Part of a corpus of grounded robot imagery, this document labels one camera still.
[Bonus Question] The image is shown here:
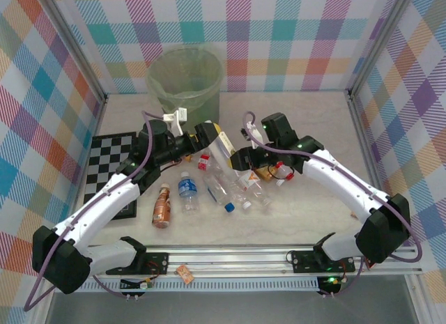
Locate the small clear bottle red cap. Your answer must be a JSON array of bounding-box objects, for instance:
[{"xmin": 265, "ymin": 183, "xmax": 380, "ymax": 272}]
[{"xmin": 273, "ymin": 161, "xmax": 297, "ymax": 181}]

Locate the amber drink bottle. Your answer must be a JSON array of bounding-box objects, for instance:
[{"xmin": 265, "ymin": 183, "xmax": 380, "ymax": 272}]
[{"xmin": 253, "ymin": 165, "xmax": 275, "ymax": 183}]

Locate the blue label water bottle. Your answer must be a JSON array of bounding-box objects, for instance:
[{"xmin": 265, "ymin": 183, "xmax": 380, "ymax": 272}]
[{"xmin": 177, "ymin": 170, "xmax": 200, "ymax": 215}]

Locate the clear bottle orange white label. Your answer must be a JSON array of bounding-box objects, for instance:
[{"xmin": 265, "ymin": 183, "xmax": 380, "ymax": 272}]
[{"xmin": 238, "ymin": 170, "xmax": 273, "ymax": 208}]

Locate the large clear bottle yellow label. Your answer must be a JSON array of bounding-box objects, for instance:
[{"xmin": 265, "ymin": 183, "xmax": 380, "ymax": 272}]
[{"xmin": 207, "ymin": 120, "xmax": 247, "ymax": 185}]

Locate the brown label drink bottle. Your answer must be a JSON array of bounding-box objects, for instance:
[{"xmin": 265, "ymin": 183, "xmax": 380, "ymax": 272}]
[{"xmin": 151, "ymin": 183, "xmax": 174, "ymax": 230}]

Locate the clear bottle blue cap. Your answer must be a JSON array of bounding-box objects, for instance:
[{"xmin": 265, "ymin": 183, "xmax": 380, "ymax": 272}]
[{"xmin": 203, "ymin": 172, "xmax": 236, "ymax": 213}]

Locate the translucent bin with green liner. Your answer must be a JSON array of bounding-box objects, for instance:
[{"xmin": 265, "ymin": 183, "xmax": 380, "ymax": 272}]
[{"xmin": 145, "ymin": 45, "xmax": 225, "ymax": 127}]

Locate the black and white chessboard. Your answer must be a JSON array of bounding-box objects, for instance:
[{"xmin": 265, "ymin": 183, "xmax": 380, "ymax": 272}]
[{"xmin": 82, "ymin": 130, "xmax": 140, "ymax": 219}]

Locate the small orange tag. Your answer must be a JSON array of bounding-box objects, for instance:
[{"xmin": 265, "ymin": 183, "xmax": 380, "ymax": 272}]
[{"xmin": 176, "ymin": 264, "xmax": 195, "ymax": 284}]

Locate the black controller board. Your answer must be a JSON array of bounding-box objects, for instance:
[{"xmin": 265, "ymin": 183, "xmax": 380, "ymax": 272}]
[{"xmin": 120, "ymin": 277, "xmax": 154, "ymax": 291}]

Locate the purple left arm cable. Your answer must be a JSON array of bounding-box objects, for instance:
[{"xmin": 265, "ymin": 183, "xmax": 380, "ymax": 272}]
[{"xmin": 23, "ymin": 110, "xmax": 164, "ymax": 311}]

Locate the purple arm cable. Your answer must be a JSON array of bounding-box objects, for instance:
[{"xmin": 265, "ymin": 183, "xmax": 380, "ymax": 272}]
[
  {"xmin": 23, "ymin": 110, "xmax": 164, "ymax": 311},
  {"xmin": 242, "ymin": 110, "xmax": 423, "ymax": 299}
]

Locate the aluminium frame side bar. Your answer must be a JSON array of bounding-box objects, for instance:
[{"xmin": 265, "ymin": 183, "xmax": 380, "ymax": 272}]
[
  {"xmin": 346, "ymin": 89, "xmax": 387, "ymax": 199},
  {"xmin": 89, "ymin": 95, "xmax": 109, "ymax": 140}
]

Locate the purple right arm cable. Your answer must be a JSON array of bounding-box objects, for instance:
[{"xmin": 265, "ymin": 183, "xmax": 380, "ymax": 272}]
[{"xmin": 242, "ymin": 110, "xmax": 423, "ymax": 299}]

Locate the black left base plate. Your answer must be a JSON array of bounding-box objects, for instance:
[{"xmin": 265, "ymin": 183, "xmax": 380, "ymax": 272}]
[{"xmin": 137, "ymin": 252, "xmax": 170, "ymax": 276}]

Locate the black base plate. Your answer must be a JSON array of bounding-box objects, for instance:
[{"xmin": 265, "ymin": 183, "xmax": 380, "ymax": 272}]
[
  {"xmin": 291, "ymin": 249, "xmax": 356, "ymax": 273},
  {"xmin": 137, "ymin": 252, "xmax": 170, "ymax": 276}
]

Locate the aluminium frame post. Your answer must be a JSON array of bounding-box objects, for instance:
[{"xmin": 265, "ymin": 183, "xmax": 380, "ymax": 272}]
[
  {"xmin": 346, "ymin": 0, "xmax": 419, "ymax": 100},
  {"xmin": 40, "ymin": 0, "xmax": 109, "ymax": 104}
]

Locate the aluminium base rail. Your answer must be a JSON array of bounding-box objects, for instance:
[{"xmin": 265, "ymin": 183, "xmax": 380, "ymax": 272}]
[{"xmin": 83, "ymin": 244, "xmax": 423, "ymax": 277}]

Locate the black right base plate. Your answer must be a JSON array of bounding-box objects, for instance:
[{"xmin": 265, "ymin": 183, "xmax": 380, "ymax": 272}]
[{"xmin": 291, "ymin": 249, "xmax": 356, "ymax": 273}]

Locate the white slotted cable duct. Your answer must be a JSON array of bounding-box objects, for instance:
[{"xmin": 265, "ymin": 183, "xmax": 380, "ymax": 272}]
[{"xmin": 55, "ymin": 280, "xmax": 321, "ymax": 293}]

